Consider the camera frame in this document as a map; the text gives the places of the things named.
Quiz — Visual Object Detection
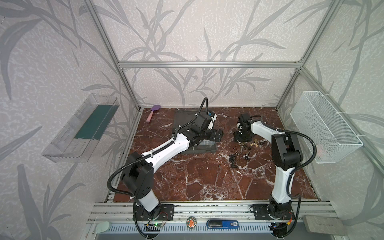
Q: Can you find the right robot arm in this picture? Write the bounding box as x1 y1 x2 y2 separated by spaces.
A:
234 114 317 213

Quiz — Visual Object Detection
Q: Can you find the blue black usb device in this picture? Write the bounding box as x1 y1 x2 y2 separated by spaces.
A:
207 220 239 230

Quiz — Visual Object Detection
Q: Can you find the purple pink brush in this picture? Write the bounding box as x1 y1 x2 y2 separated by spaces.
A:
146 105 161 123

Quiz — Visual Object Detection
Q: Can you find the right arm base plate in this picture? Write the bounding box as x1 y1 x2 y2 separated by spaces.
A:
249 203 296 221

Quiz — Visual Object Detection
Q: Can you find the clear wall shelf tray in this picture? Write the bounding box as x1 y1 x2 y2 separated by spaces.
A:
42 94 120 163

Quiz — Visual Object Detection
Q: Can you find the round orange badge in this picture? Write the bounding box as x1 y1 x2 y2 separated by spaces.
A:
186 216 197 229

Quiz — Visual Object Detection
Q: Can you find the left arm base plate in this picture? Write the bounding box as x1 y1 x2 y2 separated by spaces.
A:
133 204 175 221

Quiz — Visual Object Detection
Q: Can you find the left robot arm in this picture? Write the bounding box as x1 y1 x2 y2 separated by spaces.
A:
107 111 224 215

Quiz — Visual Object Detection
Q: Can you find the grey plastic organizer box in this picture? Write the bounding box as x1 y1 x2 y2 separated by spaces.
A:
172 109 217 155

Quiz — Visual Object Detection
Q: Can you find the white wire mesh basket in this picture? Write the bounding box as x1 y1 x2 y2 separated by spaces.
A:
291 91 364 164

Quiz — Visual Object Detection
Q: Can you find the aluminium frame crossbar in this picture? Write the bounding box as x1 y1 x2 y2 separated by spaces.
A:
118 61 301 69

